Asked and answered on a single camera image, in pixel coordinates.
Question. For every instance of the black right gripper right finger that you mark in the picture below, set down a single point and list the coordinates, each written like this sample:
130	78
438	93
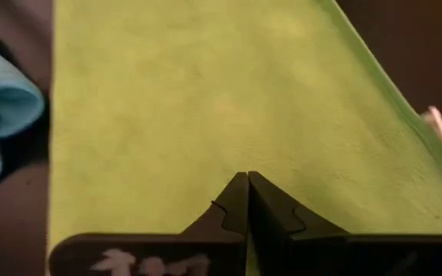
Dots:
340	255

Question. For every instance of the teal terry towel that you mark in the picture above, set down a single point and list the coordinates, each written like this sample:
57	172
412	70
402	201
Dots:
2	99

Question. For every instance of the lime green microfiber towel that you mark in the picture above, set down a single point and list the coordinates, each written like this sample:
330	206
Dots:
205	96

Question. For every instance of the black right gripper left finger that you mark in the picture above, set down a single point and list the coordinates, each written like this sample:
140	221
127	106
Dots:
148	253

